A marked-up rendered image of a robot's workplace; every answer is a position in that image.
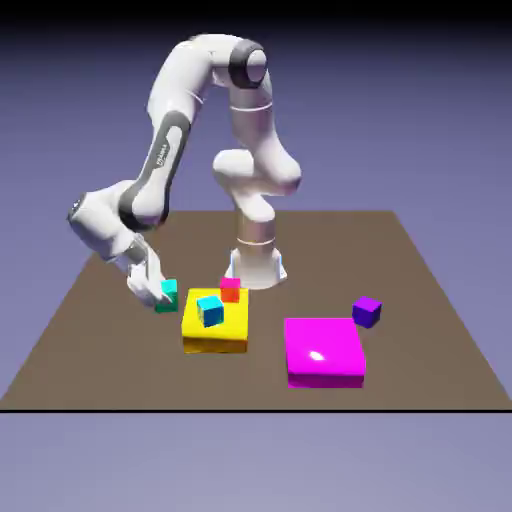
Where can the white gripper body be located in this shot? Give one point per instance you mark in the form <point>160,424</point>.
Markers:
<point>144,280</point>

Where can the small green cube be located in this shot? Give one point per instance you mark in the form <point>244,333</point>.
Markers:
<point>169,288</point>

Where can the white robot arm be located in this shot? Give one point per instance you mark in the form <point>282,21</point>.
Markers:
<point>248,128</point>

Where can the small cyan cube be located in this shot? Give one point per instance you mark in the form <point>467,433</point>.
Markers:
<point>210,312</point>

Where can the small red cube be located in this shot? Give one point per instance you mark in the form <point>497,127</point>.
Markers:
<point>230,289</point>

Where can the small purple cube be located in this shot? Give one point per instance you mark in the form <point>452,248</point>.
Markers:
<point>366,312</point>

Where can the large yellow box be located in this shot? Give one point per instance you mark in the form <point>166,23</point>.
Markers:
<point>214,324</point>

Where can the large magenta box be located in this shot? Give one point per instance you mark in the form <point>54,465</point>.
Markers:
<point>324,352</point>

